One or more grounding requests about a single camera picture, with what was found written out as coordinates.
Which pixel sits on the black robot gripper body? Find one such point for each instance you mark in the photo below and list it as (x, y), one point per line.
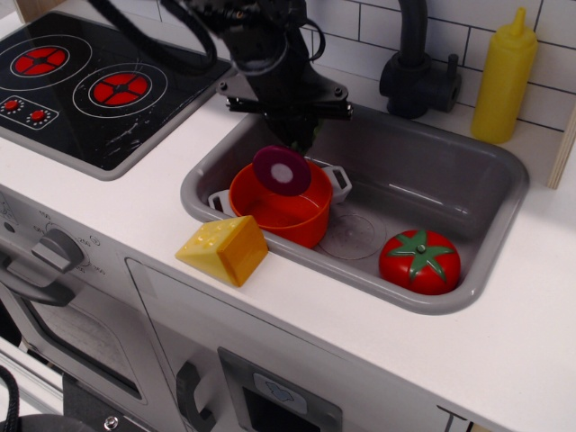
(285, 86)

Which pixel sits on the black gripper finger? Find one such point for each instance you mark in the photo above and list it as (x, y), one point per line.
(306, 132)
(283, 130)

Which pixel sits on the purple toy beet with leaves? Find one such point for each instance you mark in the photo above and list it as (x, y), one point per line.
(282, 170)

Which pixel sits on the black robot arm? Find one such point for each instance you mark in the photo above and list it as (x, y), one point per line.
(247, 28)

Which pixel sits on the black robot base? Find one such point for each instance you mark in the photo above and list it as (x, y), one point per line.
(82, 412)

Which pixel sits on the grey plastic sink basin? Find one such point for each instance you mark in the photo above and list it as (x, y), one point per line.
(409, 176)

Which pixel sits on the black toy faucet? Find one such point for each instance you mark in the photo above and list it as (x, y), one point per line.
(409, 80)

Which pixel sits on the yellow toy cheese wedge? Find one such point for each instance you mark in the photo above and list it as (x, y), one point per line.
(229, 250)

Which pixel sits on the red toy tomato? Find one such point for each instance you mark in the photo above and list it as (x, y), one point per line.
(421, 261)

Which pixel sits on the black toy stove top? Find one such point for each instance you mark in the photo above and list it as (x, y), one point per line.
(82, 94)

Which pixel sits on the yellow squeeze bottle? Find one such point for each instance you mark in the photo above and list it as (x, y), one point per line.
(510, 56)

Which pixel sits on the grey oven knob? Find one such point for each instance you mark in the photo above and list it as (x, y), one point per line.
(59, 251)

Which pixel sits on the wooden side panel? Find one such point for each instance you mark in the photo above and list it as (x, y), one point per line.
(563, 153)

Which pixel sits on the grey dishwasher control panel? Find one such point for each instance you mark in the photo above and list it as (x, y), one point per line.
(264, 401)

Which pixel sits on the orange toy pot grey handles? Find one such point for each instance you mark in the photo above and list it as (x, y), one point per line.
(302, 219)

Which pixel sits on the dark grey cabinet door handle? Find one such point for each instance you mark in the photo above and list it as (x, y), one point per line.
(187, 381)

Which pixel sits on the grey oven door handle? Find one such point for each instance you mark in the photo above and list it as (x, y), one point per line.
(52, 294)

